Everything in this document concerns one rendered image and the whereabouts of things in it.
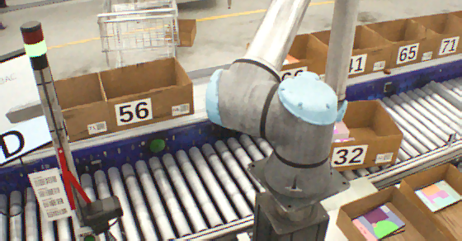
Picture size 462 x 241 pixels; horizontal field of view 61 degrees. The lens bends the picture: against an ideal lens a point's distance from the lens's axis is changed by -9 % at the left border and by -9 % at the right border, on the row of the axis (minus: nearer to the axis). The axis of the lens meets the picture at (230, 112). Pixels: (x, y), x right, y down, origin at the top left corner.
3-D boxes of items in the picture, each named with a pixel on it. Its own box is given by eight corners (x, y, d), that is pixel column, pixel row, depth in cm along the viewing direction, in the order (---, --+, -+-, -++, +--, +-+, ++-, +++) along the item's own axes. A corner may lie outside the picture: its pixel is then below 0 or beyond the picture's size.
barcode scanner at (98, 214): (129, 227, 128) (120, 205, 122) (95, 240, 125) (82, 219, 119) (125, 212, 133) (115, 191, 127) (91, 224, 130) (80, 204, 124)
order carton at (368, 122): (318, 174, 184) (322, 144, 175) (299, 134, 208) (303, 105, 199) (396, 163, 189) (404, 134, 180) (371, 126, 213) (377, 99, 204)
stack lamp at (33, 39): (26, 58, 94) (20, 35, 90) (26, 49, 97) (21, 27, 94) (46, 54, 95) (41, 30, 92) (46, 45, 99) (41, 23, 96)
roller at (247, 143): (298, 200, 171) (299, 208, 174) (246, 129, 210) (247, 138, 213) (287, 205, 170) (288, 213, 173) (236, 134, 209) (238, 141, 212)
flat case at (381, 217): (405, 226, 156) (406, 224, 155) (369, 246, 148) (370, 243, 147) (382, 205, 165) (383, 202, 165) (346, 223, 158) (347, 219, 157)
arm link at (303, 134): (320, 171, 103) (331, 111, 94) (257, 152, 110) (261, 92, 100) (337, 139, 115) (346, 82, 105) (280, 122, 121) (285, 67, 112)
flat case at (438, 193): (462, 200, 166) (463, 198, 165) (431, 215, 160) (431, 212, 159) (440, 181, 176) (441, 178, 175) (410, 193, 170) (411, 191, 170)
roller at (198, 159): (229, 232, 164) (229, 224, 161) (187, 153, 203) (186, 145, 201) (241, 228, 165) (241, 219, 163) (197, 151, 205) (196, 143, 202)
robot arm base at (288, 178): (345, 183, 114) (351, 155, 109) (289, 207, 106) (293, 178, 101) (305, 146, 128) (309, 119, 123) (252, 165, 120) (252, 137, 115)
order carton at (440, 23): (434, 59, 250) (440, 35, 240) (403, 40, 272) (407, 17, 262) (473, 51, 262) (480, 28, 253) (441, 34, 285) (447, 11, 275)
